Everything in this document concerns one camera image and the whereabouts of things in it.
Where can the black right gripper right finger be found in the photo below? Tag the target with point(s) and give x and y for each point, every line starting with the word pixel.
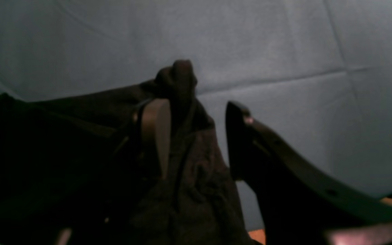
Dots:
pixel 299 204

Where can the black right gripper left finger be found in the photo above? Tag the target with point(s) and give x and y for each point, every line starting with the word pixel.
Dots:
pixel 138 171

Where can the black T-shirt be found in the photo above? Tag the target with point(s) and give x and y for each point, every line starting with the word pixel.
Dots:
pixel 55 156

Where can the teal table cloth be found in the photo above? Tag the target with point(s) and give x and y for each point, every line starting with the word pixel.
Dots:
pixel 318 71

